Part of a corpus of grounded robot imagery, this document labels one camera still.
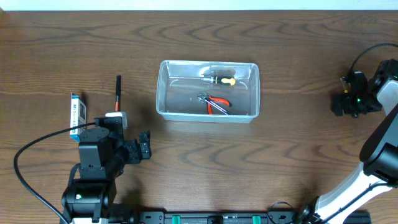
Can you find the red handled pliers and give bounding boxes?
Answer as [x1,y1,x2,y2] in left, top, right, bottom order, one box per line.
[197,91,233,116]

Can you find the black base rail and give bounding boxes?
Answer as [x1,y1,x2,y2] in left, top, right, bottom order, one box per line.
[138,210,373,224]

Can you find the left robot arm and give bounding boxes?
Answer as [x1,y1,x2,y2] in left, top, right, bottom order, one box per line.
[62,117,152,223]

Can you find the blue white small box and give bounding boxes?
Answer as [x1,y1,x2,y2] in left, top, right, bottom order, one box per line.
[70,93,86,142]

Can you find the yellow black stubby screwdriver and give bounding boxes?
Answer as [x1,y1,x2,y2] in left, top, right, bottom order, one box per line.
[202,76,236,86]

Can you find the thin black yellow screwdriver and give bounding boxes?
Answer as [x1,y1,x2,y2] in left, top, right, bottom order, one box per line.
[340,77,359,118]

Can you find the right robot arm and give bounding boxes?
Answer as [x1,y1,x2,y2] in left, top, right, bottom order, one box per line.
[294,59,397,223]

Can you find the clear plastic container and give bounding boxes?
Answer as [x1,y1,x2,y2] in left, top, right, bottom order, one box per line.
[156,60,261,123]

